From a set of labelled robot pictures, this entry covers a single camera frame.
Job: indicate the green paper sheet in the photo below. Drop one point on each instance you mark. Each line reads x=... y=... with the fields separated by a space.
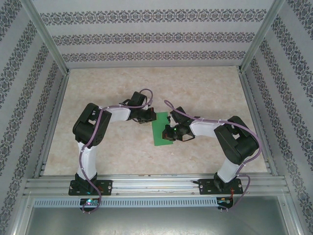
x=157 y=132

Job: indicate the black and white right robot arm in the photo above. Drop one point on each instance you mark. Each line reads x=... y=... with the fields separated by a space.
x=234 y=142

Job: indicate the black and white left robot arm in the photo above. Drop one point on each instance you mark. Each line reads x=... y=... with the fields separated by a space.
x=90 y=122

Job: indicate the grey metal sheet panel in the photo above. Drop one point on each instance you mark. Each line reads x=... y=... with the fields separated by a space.
x=156 y=220

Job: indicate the right controller board with LEDs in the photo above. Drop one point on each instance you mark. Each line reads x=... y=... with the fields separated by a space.
x=223 y=202

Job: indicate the controller board with leds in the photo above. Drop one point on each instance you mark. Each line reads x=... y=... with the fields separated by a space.
x=223 y=202
x=89 y=202

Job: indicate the left controller board with LEDs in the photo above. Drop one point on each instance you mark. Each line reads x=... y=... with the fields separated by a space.
x=89 y=202

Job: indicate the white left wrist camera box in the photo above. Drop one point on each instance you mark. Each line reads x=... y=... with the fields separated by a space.
x=149 y=106

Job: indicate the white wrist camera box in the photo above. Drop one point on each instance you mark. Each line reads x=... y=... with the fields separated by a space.
x=172 y=119
x=149 y=106

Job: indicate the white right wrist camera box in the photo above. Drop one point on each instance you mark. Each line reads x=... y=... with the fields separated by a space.
x=172 y=119

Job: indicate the aluminium mounting rail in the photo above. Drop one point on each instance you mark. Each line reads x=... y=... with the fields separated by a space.
x=156 y=182

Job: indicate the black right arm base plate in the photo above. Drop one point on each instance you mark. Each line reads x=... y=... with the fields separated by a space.
x=204 y=188

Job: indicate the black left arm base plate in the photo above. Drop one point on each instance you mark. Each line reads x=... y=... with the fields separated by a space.
x=107 y=187

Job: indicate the aluminium side rail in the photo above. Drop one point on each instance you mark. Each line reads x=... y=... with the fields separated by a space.
x=52 y=122
x=259 y=110

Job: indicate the aluminium frame post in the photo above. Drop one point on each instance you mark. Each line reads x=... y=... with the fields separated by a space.
x=46 y=36
x=261 y=36

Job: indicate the aluminium frame bar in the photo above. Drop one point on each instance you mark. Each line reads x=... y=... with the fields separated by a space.
x=293 y=215
x=19 y=215

